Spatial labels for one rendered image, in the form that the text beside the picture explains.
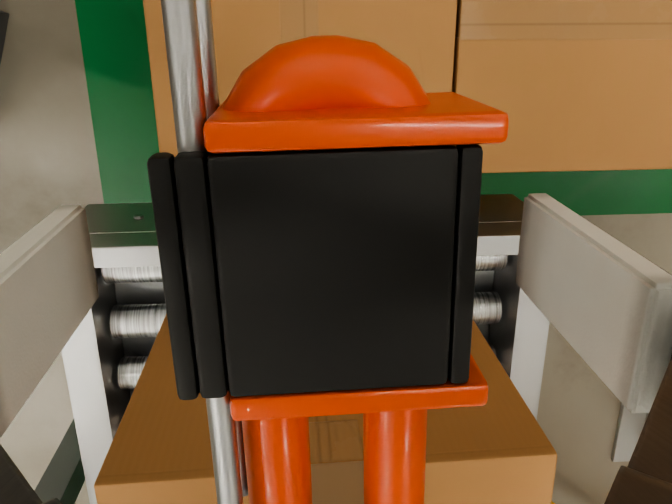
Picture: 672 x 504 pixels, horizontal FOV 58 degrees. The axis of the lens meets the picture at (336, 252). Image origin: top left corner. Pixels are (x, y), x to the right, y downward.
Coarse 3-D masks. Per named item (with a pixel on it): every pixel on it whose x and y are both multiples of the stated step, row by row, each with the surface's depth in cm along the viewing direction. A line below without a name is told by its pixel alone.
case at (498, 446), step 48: (480, 336) 73; (144, 384) 65; (144, 432) 57; (192, 432) 57; (336, 432) 56; (432, 432) 56; (480, 432) 56; (528, 432) 56; (96, 480) 51; (144, 480) 51; (192, 480) 51; (432, 480) 53; (480, 480) 53; (528, 480) 54
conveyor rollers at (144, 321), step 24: (480, 264) 90; (504, 264) 90; (120, 312) 90; (144, 312) 90; (480, 312) 93; (120, 336) 90; (144, 336) 91; (120, 360) 94; (144, 360) 94; (120, 384) 93
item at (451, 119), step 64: (256, 128) 14; (320, 128) 14; (384, 128) 14; (448, 128) 15; (256, 192) 15; (320, 192) 15; (384, 192) 15; (448, 192) 15; (256, 256) 15; (320, 256) 15; (384, 256) 16; (448, 256) 16; (256, 320) 16; (320, 320) 16; (384, 320) 16; (448, 320) 16; (256, 384) 17; (320, 384) 17; (384, 384) 17; (448, 384) 17
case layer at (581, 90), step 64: (256, 0) 76; (320, 0) 76; (384, 0) 77; (448, 0) 77; (512, 0) 78; (576, 0) 78; (640, 0) 79; (448, 64) 80; (512, 64) 81; (576, 64) 81; (640, 64) 82; (512, 128) 84; (576, 128) 84; (640, 128) 85
